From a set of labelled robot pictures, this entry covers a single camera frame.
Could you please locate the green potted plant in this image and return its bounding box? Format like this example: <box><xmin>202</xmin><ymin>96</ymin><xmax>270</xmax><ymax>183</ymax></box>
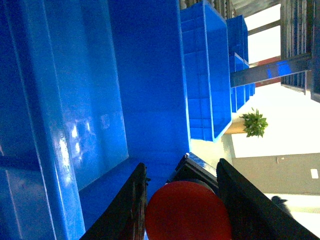
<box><xmin>240</xmin><ymin>107</ymin><xmax>269</xmax><ymax>138</ymax></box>

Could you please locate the left blue bin with buttons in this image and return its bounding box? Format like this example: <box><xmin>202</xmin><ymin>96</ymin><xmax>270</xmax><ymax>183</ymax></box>
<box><xmin>0</xmin><ymin>0</ymin><xmax>191</xmax><ymax>240</ymax></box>

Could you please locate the far blue bin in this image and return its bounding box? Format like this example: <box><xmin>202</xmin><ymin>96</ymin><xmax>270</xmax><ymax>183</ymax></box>
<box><xmin>229</xmin><ymin>52</ymin><xmax>256</xmax><ymax>113</ymax></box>

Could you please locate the right blue bin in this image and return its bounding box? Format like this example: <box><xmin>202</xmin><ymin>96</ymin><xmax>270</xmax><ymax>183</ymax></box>
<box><xmin>226</xmin><ymin>15</ymin><xmax>249</xmax><ymax>73</ymax></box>

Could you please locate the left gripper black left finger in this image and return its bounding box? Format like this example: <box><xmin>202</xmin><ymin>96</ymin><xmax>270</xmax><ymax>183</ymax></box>
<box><xmin>81</xmin><ymin>162</ymin><xmax>150</xmax><ymax>240</ymax></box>

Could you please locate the empty middle blue bin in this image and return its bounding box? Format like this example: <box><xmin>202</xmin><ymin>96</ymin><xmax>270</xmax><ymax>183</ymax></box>
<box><xmin>180</xmin><ymin>0</ymin><xmax>232</xmax><ymax>143</ymax></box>

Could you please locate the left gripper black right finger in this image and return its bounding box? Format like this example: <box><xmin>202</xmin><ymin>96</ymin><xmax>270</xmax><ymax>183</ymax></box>
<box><xmin>216</xmin><ymin>158</ymin><xmax>319</xmax><ymax>240</ymax></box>

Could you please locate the metal rack frame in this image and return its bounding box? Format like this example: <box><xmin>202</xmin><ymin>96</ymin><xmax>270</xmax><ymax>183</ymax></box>
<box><xmin>230</xmin><ymin>6</ymin><xmax>320</xmax><ymax>102</ymax></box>

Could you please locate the red mushroom push button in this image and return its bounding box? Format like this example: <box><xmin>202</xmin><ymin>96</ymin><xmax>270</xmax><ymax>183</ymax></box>
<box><xmin>144</xmin><ymin>151</ymin><xmax>233</xmax><ymax>240</ymax></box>

